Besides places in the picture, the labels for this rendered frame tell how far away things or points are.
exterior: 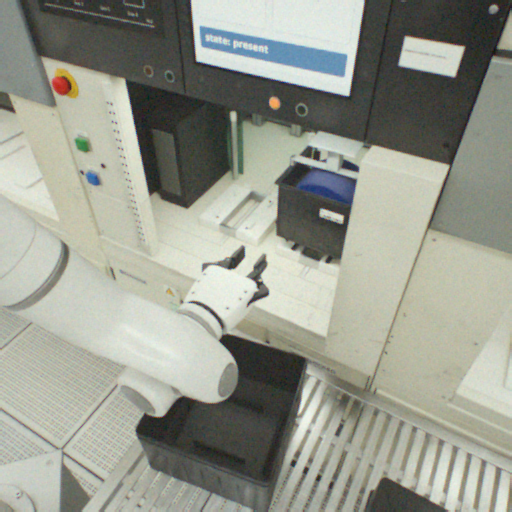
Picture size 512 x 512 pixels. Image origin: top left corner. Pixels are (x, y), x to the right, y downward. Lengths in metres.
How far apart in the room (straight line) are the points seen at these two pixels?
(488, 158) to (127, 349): 0.54
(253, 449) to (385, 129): 0.73
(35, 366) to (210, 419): 1.33
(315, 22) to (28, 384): 1.92
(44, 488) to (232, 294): 0.62
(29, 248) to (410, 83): 0.53
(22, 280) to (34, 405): 1.72
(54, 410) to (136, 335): 1.60
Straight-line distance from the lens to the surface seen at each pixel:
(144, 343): 0.55
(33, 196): 1.71
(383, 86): 0.71
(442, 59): 0.68
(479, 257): 0.82
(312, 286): 1.21
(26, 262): 0.48
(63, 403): 2.14
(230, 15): 0.78
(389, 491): 0.98
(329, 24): 0.71
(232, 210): 1.39
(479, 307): 0.89
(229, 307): 0.71
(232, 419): 1.10
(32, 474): 1.17
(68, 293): 0.50
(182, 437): 1.10
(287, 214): 1.17
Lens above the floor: 1.77
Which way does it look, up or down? 44 degrees down
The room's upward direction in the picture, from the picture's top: straight up
